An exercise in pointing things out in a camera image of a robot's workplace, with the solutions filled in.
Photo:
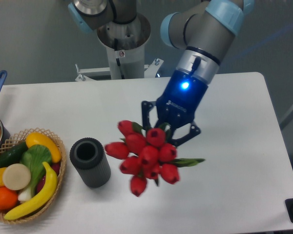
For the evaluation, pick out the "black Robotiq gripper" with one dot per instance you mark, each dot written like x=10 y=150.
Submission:
x=176 y=106

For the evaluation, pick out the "red tulip bouquet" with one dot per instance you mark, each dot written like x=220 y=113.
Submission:
x=147 y=155

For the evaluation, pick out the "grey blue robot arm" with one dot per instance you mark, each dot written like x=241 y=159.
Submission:
x=204 y=33

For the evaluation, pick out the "dark grey ribbed vase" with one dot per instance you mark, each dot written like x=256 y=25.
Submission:
x=88 y=158

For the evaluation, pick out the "dark red vegetable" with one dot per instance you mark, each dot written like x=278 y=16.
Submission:
x=55 y=168

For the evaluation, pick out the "yellow banana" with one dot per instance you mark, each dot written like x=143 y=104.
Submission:
x=39 y=199

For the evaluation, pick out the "green bok choy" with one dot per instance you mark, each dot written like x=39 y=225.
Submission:
x=33 y=159

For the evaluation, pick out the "woven wicker basket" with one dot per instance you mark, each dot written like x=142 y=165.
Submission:
x=19 y=138

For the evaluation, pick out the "green cucumber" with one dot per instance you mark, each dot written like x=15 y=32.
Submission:
x=13 y=155

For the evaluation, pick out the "beige round disc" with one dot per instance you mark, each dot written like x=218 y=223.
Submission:
x=16 y=176

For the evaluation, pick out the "orange fruit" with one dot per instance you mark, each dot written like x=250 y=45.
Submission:
x=8 y=198

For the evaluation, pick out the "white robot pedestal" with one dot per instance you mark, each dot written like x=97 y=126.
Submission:
x=125 y=49

